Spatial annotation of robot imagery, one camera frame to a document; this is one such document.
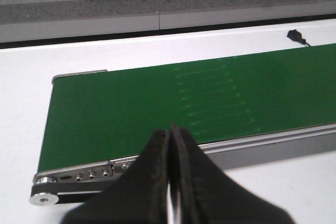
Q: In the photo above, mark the black sensor with cable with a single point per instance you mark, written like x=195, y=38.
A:
x=296, y=36

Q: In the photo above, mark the green conveyor belt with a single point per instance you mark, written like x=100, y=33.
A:
x=100, y=116

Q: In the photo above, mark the black drive belt with pulleys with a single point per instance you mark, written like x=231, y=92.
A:
x=46, y=194

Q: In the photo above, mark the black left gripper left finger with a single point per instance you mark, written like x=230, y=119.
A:
x=138, y=196

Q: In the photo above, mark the aluminium conveyor side rail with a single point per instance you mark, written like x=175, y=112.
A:
x=226, y=154

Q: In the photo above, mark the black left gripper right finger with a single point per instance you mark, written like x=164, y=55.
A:
x=202, y=193

